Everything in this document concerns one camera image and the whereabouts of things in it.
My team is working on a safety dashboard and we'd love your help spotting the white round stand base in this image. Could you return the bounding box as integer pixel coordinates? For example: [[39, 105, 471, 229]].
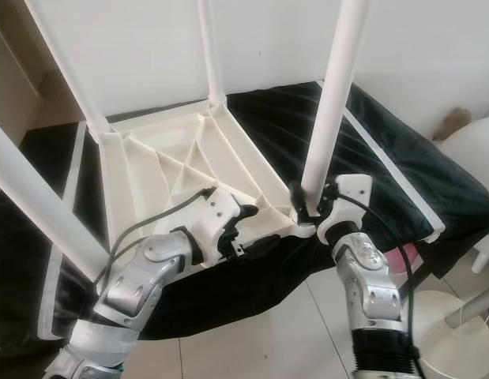
[[414, 288, 489, 379]]

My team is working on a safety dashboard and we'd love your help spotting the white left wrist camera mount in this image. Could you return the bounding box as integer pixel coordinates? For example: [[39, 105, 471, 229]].
[[191, 187, 246, 275]]

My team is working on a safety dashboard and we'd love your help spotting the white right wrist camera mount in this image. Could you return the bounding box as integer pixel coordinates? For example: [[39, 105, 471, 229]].
[[315, 174, 374, 247]]

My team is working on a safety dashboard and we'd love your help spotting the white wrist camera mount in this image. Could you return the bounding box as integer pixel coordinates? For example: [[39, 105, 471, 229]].
[[191, 187, 246, 275], [315, 174, 374, 247]]

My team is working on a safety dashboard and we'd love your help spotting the pink plastic object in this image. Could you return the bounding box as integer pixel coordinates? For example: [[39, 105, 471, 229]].
[[394, 245, 416, 266]]

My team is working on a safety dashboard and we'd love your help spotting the white plastic children table top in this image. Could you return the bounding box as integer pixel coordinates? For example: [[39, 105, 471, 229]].
[[90, 96, 317, 279]]

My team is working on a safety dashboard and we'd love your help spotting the brown wooden door frame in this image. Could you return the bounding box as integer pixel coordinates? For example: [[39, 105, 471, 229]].
[[0, 0, 57, 80]]

